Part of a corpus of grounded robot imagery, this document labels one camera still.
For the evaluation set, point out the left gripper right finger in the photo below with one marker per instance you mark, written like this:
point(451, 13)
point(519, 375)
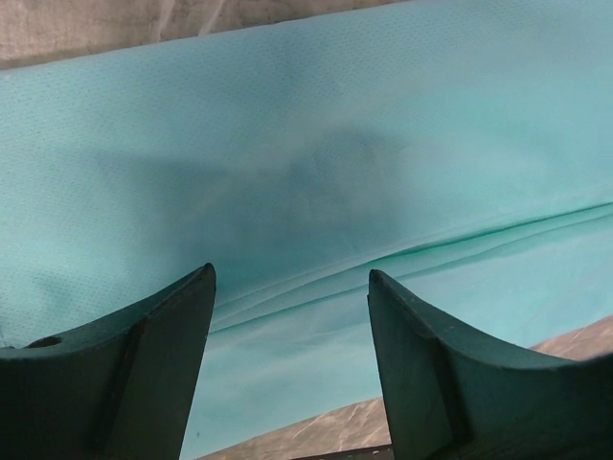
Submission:
point(451, 391)

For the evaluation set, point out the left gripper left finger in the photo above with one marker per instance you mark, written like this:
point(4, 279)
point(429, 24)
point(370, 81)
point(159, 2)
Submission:
point(119, 387)

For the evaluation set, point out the teal t shirt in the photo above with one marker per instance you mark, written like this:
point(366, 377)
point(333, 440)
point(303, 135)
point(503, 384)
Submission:
point(462, 147)

